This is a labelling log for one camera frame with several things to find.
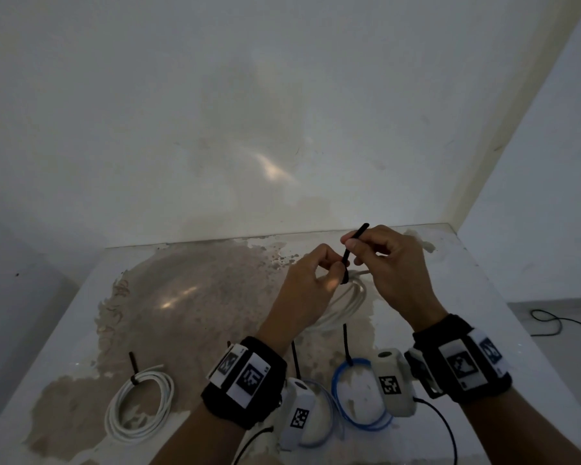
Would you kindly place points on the person's right forearm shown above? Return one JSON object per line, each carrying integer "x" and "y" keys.
{"x": 527, "y": 431}

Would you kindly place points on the person's right hand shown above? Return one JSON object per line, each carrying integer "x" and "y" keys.
{"x": 402, "y": 276}

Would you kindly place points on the person's left hand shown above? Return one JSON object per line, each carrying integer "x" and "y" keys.
{"x": 300, "y": 300}

